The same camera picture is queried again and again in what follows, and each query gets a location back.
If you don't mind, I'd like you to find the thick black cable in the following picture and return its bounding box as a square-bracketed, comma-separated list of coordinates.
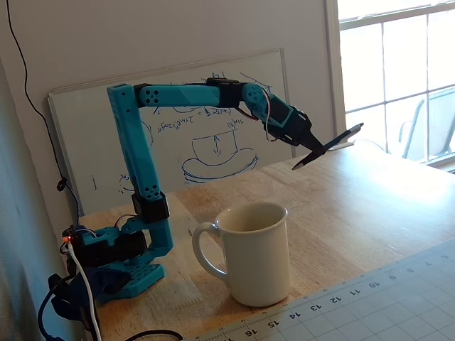
[37, 272, 183, 341]

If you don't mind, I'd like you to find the whiteboard with blue writing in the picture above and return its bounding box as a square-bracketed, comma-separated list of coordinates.
[47, 48, 296, 217]

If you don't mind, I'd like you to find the teal robot arm with base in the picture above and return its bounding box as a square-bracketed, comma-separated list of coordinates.
[63, 77, 272, 303]

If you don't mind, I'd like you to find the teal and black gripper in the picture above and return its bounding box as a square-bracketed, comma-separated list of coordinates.
[263, 94, 326, 155]

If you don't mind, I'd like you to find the dark blue table clamp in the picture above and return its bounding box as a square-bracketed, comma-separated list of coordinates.
[50, 266, 129, 320]

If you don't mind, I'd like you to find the grey gridded cutting mat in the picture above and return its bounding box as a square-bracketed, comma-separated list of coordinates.
[191, 239, 455, 341]

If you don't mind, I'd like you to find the cream ceramic mug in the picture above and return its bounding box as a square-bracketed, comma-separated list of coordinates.
[191, 202, 291, 308]

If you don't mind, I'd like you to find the patio chair outside window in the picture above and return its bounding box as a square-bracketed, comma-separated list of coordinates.
[397, 87, 455, 166]

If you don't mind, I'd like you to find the white framed window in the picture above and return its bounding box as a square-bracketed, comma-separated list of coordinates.
[323, 0, 455, 175]

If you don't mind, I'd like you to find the black pen with silver end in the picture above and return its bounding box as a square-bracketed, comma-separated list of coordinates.
[291, 122, 365, 171]

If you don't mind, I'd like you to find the white cable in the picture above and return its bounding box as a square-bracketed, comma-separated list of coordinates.
[66, 243, 102, 341]

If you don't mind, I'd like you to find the thin black wall cable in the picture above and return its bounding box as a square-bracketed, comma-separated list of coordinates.
[6, 0, 82, 218]

